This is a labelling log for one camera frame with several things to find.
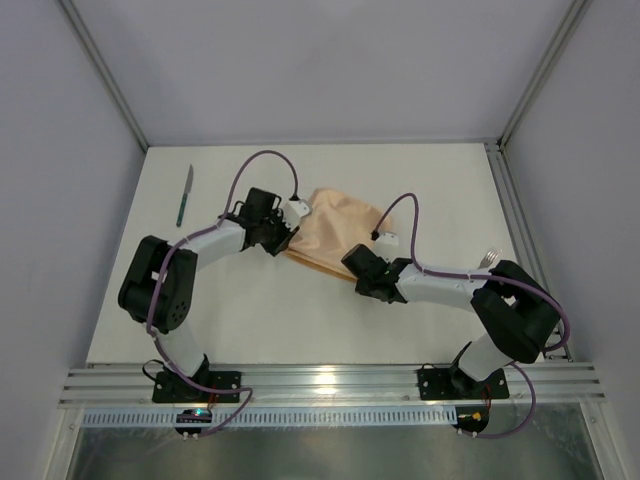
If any orange cloth napkin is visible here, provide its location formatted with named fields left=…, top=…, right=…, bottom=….
left=286, top=188, right=384, bottom=283

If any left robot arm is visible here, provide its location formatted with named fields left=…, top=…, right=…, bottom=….
left=117, top=188, right=312, bottom=404

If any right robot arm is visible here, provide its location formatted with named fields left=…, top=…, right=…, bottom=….
left=342, top=244, right=562, bottom=399

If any right small connector board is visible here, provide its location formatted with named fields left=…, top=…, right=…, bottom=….
left=453, top=406, right=490, bottom=436

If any left small controller board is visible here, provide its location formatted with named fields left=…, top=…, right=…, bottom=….
left=173, top=408, right=212, bottom=437

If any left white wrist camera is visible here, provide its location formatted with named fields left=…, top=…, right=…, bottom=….
left=281, top=200, right=313, bottom=230

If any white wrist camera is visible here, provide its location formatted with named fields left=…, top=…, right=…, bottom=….
left=372, top=231, right=399, bottom=262
left=281, top=200, right=313, bottom=230

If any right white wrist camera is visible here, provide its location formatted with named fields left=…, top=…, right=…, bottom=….
left=372, top=231, right=399, bottom=262

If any knife with green handle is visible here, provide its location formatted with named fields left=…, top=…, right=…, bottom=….
left=176, top=165, right=194, bottom=228

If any fork with green handle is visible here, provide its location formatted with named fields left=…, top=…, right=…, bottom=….
left=478, top=248, right=502, bottom=270

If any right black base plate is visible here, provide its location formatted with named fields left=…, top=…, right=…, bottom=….
left=416, top=364, right=510, bottom=400

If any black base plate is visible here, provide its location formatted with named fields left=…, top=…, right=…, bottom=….
left=416, top=364, right=510, bottom=400
left=152, top=369, right=241, bottom=404

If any right side aluminium rail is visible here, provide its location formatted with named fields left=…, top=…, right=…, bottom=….
left=483, top=140, right=574, bottom=362

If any aluminium rail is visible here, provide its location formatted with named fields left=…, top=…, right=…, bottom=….
left=483, top=140, right=574, bottom=362
left=58, top=362, right=606, bottom=408

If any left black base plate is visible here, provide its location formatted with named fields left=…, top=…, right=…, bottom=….
left=152, top=369, right=241, bottom=404

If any slotted grey cable duct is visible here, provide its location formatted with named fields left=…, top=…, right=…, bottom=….
left=81, top=405, right=456, bottom=428

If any aluminium front rail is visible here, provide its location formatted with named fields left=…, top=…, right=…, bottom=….
left=58, top=362, right=606, bottom=408

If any left aluminium frame post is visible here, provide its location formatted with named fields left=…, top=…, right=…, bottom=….
left=54, top=0, right=150, bottom=153

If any aluminium frame post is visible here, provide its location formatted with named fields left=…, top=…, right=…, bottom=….
left=497, top=0, right=592, bottom=150
left=54, top=0, right=150, bottom=153

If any right aluminium frame post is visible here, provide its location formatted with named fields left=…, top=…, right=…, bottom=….
left=497, top=0, right=592, bottom=150

